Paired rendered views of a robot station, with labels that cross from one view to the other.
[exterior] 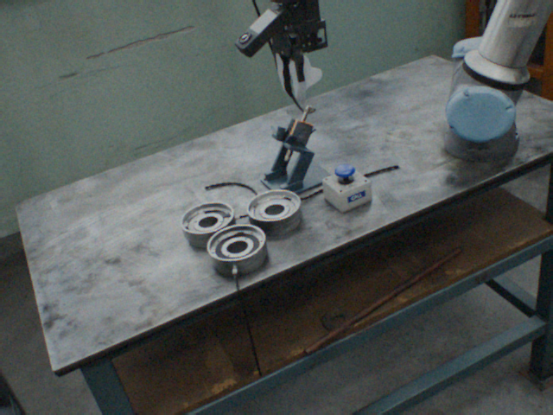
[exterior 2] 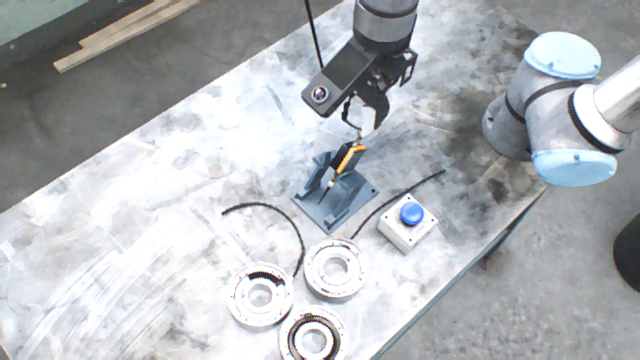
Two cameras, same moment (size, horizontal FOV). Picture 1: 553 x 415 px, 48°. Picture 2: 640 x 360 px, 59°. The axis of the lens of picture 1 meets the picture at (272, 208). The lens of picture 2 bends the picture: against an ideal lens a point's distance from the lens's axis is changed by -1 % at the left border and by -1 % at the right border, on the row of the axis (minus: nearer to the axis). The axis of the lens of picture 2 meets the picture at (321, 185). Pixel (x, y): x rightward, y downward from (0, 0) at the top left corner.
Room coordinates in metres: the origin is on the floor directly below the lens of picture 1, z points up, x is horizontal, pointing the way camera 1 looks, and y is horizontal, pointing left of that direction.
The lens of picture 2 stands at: (0.70, 0.20, 1.70)
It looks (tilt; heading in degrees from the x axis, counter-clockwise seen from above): 60 degrees down; 332
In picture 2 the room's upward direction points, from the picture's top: 6 degrees clockwise
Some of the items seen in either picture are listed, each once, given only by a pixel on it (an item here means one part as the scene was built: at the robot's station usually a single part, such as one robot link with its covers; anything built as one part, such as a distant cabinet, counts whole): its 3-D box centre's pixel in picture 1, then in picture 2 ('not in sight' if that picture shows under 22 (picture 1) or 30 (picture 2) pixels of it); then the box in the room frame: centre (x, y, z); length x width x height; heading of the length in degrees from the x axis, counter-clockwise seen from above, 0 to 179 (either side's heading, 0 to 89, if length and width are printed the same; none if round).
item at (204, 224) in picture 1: (209, 225); (260, 297); (0.99, 0.13, 0.82); 0.10 x 0.10 x 0.04
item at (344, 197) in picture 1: (349, 188); (409, 222); (1.02, -0.16, 0.82); 0.08 x 0.07 x 0.05; 110
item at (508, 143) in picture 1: (481, 123); (528, 114); (1.13, -0.47, 0.85); 0.15 x 0.15 x 0.10
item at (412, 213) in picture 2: (346, 177); (410, 217); (1.02, -0.15, 0.85); 0.04 x 0.04 x 0.05
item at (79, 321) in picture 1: (299, 169); (327, 170); (1.19, -0.08, 0.79); 1.20 x 0.60 x 0.02; 110
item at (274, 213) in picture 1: (275, 213); (335, 270); (0.99, 0.00, 0.82); 0.10 x 0.10 x 0.04
